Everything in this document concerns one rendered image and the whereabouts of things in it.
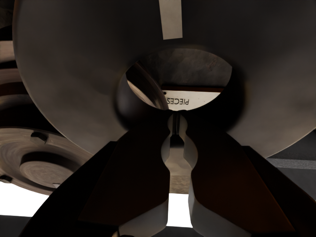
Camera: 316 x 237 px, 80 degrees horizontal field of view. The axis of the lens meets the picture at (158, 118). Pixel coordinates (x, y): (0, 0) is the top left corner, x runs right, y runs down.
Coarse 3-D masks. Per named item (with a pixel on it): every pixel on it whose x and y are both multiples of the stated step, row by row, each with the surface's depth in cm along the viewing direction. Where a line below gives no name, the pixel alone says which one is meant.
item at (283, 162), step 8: (280, 152) 505; (288, 152) 505; (272, 160) 499; (280, 160) 497; (288, 160) 495; (296, 160) 492; (304, 160) 490; (312, 160) 488; (304, 168) 517; (312, 168) 515
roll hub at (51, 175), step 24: (0, 120) 30; (24, 120) 29; (0, 144) 32; (24, 144) 33; (48, 144) 33; (72, 144) 31; (0, 168) 38; (24, 168) 36; (48, 168) 36; (72, 168) 36; (48, 192) 46
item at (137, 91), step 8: (0, 40) 28; (8, 40) 28; (0, 48) 29; (8, 48) 29; (0, 56) 30; (8, 56) 30; (128, 72) 34; (136, 72) 36; (128, 80) 31; (136, 80) 35; (144, 80) 38; (136, 88) 33; (144, 88) 36; (152, 88) 40; (144, 96) 34; (152, 96) 38; (152, 104) 35; (160, 104) 42
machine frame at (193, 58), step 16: (0, 0) 33; (0, 16) 40; (144, 64) 46; (160, 64) 46; (176, 64) 46; (192, 64) 45; (208, 64) 45; (224, 64) 45; (160, 80) 49; (176, 80) 49; (192, 80) 49; (208, 80) 48; (224, 80) 48; (176, 176) 86; (176, 192) 98
